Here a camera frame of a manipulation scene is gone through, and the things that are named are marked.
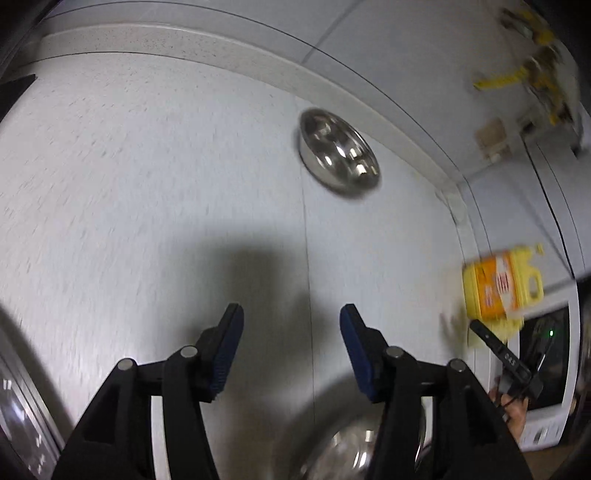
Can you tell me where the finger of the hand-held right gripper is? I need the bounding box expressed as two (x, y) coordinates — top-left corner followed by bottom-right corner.
(469, 318), (533, 382)

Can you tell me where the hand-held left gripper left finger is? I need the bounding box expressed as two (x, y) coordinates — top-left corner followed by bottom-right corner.
(53, 302), (245, 480)

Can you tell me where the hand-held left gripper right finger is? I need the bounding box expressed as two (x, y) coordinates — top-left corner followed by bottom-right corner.
(338, 303), (536, 480)

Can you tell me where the large steel bowl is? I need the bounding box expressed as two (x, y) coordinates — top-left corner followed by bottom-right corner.
(272, 397), (428, 480)

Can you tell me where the medium steel bowl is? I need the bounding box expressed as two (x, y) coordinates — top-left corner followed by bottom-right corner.
(298, 107), (383, 199)

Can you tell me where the person's right hand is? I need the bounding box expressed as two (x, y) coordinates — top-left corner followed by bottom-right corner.
(488, 388), (530, 440)

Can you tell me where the white microwave oven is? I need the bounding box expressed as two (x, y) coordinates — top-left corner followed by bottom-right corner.
(505, 300), (583, 452)

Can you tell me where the yellow detergent bottle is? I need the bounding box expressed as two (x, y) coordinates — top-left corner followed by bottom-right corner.
(462, 244), (546, 322)

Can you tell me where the double wall socket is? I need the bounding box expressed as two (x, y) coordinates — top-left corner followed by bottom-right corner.
(476, 117), (514, 161)

